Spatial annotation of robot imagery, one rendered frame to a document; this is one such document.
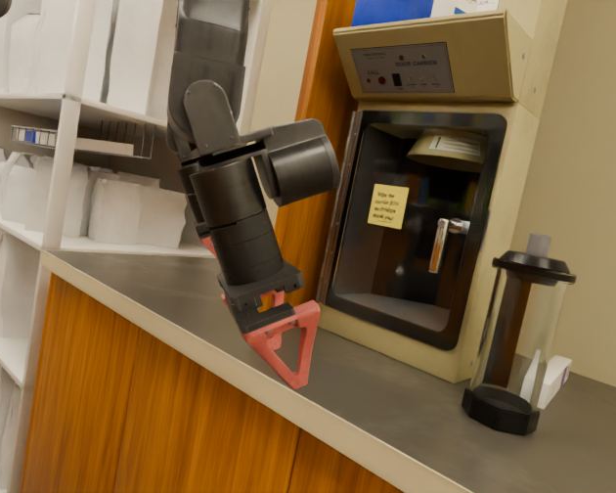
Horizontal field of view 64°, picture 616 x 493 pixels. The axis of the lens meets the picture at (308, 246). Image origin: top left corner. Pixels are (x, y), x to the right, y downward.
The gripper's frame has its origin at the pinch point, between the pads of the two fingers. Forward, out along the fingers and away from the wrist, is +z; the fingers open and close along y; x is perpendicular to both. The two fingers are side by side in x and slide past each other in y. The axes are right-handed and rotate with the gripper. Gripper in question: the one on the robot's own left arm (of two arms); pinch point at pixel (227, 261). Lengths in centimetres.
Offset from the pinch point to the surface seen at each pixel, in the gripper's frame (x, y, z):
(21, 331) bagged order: 73, 102, 19
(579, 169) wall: -81, -5, 7
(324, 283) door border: -16.9, -1.4, 11.0
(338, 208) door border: -24.5, -1.5, -2.5
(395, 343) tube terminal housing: -22.6, -16.6, 22.0
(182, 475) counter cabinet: 20.8, -12.7, 30.4
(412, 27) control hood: -39, -20, -30
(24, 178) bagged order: 50, 102, -32
